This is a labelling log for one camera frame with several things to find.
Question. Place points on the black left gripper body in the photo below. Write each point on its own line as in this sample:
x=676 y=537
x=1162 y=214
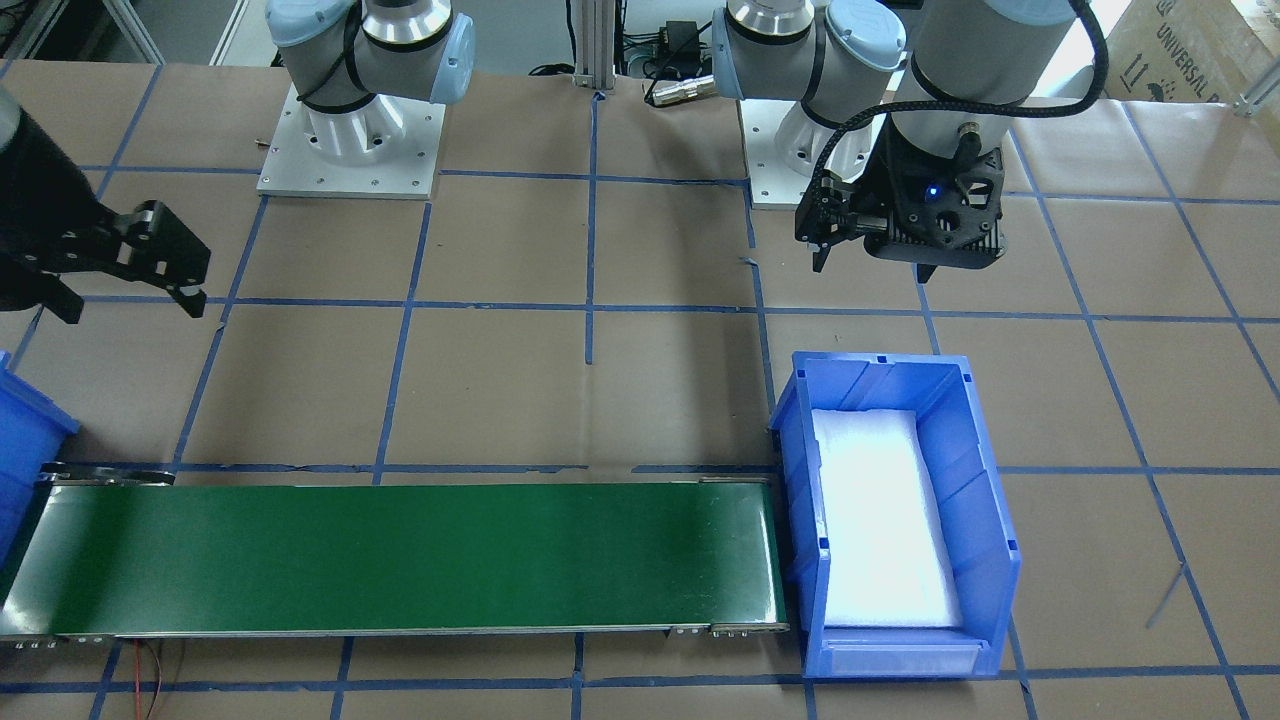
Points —
x=882 y=176

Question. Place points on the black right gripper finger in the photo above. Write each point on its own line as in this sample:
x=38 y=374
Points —
x=153 y=245

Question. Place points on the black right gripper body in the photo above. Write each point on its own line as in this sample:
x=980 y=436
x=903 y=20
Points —
x=42 y=190

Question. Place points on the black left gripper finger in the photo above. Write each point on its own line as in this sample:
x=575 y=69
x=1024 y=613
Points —
x=826 y=216

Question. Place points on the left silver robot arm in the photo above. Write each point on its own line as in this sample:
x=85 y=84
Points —
x=909 y=123

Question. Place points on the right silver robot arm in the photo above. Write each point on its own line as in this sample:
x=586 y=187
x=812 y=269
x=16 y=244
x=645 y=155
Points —
x=370 y=81

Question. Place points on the blue source bin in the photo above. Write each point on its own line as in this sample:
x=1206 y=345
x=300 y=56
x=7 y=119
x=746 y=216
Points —
x=976 y=522

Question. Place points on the blue destination bin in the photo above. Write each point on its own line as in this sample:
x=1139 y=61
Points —
x=33 y=429

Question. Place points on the cardboard box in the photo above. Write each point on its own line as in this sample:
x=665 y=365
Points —
x=1190 y=51

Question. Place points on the green conveyor belt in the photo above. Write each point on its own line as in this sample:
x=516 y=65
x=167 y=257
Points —
x=314 y=561

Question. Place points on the white foam pad source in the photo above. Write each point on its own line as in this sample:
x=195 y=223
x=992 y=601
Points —
x=888 y=563

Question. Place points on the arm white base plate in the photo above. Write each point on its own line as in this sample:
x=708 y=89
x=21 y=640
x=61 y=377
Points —
x=386 y=149
x=781 y=143

